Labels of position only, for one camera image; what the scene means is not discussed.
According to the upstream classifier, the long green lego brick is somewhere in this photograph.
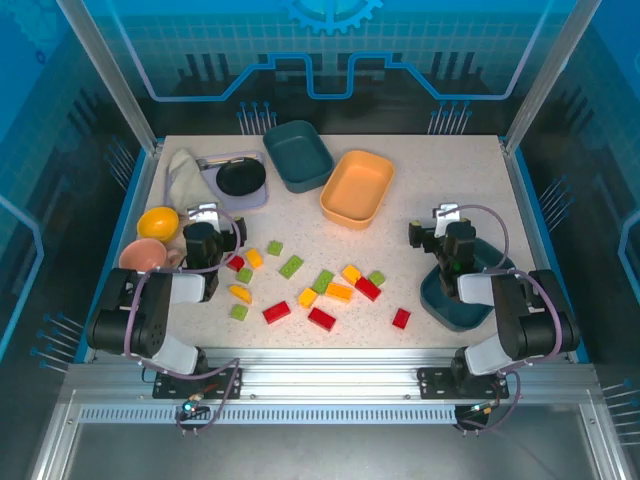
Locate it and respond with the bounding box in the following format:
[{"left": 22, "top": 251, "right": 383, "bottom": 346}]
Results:
[
  {"left": 311, "top": 269, "right": 335, "bottom": 295},
  {"left": 278, "top": 254, "right": 305, "bottom": 280}
]

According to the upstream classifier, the teal rectangular container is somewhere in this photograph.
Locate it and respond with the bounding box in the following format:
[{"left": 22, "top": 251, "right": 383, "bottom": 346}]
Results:
[
  {"left": 262, "top": 119, "right": 335, "bottom": 195},
  {"left": 419, "top": 237, "right": 516, "bottom": 333}
]

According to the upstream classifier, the orange rectangular container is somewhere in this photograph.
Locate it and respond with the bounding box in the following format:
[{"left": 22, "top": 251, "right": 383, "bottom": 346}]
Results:
[{"left": 319, "top": 149, "right": 396, "bottom": 231}]

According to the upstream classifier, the lilac tray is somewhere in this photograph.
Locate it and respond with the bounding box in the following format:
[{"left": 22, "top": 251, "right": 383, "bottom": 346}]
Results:
[{"left": 167, "top": 149, "right": 271, "bottom": 210}]

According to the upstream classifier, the yellow bowl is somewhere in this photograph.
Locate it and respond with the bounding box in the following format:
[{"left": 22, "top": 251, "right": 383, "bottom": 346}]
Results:
[{"left": 136, "top": 206, "right": 180, "bottom": 243}]

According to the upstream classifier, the pink cup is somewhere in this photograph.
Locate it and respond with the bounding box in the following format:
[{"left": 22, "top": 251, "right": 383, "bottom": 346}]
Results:
[{"left": 118, "top": 238, "right": 184, "bottom": 274}]

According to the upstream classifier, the black round plate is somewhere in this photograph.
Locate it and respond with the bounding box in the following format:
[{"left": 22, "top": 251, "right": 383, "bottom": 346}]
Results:
[{"left": 216, "top": 158, "right": 268, "bottom": 198}]

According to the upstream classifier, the beige folded cloth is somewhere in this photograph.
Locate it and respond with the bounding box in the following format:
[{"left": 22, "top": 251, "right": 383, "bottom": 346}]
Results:
[{"left": 166, "top": 147, "right": 221, "bottom": 214}]

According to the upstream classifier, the grey utensil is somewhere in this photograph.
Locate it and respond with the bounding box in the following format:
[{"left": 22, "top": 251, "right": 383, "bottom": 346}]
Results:
[{"left": 197, "top": 155, "right": 247, "bottom": 169}]

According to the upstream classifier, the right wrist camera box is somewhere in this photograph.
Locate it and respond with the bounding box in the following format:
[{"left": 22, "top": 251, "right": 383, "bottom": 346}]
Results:
[{"left": 433, "top": 202, "right": 460, "bottom": 237}]

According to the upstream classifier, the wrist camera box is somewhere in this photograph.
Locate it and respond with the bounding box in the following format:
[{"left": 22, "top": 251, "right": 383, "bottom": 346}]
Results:
[
  {"left": 187, "top": 202, "right": 222, "bottom": 227},
  {"left": 433, "top": 202, "right": 460, "bottom": 237}
]

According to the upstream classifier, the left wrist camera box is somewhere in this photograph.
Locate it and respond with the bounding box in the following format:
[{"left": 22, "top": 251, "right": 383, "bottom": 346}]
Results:
[{"left": 187, "top": 202, "right": 222, "bottom": 227}]

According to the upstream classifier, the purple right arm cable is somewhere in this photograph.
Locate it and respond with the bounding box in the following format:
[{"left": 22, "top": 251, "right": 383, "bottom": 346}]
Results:
[{"left": 449, "top": 203, "right": 566, "bottom": 435}]

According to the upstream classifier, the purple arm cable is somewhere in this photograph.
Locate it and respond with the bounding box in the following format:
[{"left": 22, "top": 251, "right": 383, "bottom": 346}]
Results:
[
  {"left": 449, "top": 203, "right": 566, "bottom": 435},
  {"left": 122, "top": 207, "right": 249, "bottom": 436}
]

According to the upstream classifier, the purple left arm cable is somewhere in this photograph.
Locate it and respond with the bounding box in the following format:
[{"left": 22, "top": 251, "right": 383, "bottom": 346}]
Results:
[{"left": 122, "top": 207, "right": 249, "bottom": 436}]

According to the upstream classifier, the aluminium front rail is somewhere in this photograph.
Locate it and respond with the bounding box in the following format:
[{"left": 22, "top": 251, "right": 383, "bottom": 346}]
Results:
[{"left": 62, "top": 347, "right": 601, "bottom": 407}]

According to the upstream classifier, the aluminium frame post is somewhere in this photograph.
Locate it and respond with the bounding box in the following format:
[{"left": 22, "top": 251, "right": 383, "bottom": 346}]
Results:
[
  {"left": 55, "top": 0, "right": 165, "bottom": 154},
  {"left": 502, "top": 0, "right": 604, "bottom": 154}
]

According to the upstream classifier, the slotted grey cable duct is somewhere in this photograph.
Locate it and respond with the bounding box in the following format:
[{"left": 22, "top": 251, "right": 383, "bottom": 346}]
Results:
[{"left": 78, "top": 405, "right": 464, "bottom": 425}]

